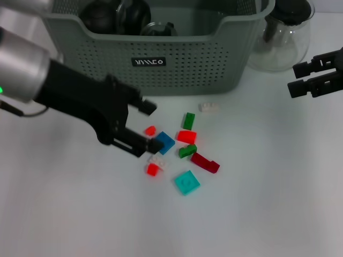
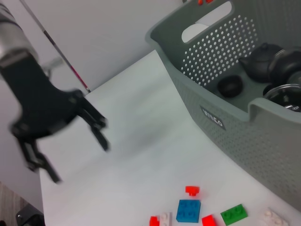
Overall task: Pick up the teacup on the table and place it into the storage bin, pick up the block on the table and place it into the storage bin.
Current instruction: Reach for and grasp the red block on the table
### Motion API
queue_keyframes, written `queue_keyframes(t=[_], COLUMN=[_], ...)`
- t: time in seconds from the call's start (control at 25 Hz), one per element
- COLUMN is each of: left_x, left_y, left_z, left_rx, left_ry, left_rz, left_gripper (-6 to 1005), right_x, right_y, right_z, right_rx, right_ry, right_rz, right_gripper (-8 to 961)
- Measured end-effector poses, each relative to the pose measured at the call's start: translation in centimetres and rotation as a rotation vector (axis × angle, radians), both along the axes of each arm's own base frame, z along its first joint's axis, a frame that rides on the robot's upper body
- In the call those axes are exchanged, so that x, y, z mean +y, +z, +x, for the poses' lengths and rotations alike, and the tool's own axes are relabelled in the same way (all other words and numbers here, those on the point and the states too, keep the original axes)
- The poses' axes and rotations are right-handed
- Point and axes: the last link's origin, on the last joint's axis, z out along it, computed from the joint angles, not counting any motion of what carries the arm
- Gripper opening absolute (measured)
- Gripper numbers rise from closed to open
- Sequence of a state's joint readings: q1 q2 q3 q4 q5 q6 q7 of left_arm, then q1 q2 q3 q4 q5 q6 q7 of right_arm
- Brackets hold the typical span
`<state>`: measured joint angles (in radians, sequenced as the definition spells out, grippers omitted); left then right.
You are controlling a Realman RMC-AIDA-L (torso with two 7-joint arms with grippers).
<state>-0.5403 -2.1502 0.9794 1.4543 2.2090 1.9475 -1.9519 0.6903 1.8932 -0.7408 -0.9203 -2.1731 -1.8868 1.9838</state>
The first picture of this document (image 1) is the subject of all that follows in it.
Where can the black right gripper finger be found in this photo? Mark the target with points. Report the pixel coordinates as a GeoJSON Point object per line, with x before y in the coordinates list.
{"type": "Point", "coordinates": [300, 89]}
{"type": "Point", "coordinates": [302, 71]}

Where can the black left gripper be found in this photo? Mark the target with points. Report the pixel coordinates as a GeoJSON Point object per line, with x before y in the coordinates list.
{"type": "Point", "coordinates": [85, 101]}

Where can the small red square brick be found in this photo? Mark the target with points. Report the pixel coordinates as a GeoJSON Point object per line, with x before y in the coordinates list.
{"type": "Point", "coordinates": [152, 170]}

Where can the glass teacup with black sleeve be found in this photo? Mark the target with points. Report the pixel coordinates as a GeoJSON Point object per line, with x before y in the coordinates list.
{"type": "Point", "coordinates": [158, 29]}
{"type": "Point", "coordinates": [134, 16]}

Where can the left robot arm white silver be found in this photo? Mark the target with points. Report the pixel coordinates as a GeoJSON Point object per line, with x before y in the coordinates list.
{"type": "Point", "coordinates": [21, 67]}

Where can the grey-green perforated storage bin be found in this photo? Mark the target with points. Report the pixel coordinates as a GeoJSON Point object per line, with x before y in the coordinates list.
{"type": "Point", "coordinates": [174, 77]}

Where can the small red round-stud brick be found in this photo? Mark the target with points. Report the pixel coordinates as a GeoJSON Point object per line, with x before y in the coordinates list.
{"type": "Point", "coordinates": [150, 130]}

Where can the glass carafe with black lid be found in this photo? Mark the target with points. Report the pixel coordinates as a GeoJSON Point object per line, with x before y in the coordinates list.
{"type": "Point", "coordinates": [278, 53]}

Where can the blue square plate brick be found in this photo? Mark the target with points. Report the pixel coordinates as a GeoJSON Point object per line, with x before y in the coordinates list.
{"type": "Point", "coordinates": [167, 142]}

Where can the white flat plate brick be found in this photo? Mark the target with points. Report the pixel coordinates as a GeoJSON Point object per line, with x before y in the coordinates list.
{"type": "Point", "coordinates": [160, 161]}

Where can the red curved slope brick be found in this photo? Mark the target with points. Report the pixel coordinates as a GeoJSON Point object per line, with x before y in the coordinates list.
{"type": "Point", "coordinates": [187, 137]}

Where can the long green brick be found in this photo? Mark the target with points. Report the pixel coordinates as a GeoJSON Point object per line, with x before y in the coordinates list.
{"type": "Point", "coordinates": [189, 121]}

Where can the short green studded brick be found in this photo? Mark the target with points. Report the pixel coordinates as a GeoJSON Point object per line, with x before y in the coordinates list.
{"type": "Point", "coordinates": [186, 152]}

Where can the white two-stud brick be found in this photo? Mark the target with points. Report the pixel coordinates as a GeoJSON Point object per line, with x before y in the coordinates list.
{"type": "Point", "coordinates": [209, 107]}

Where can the dark red long brick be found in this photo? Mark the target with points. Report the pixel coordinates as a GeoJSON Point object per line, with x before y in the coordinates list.
{"type": "Point", "coordinates": [203, 162]}

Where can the turquoise square plate brick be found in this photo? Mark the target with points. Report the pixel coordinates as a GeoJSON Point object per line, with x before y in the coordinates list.
{"type": "Point", "coordinates": [187, 183]}

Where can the black round teapot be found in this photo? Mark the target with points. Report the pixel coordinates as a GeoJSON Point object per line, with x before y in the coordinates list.
{"type": "Point", "coordinates": [97, 18]}

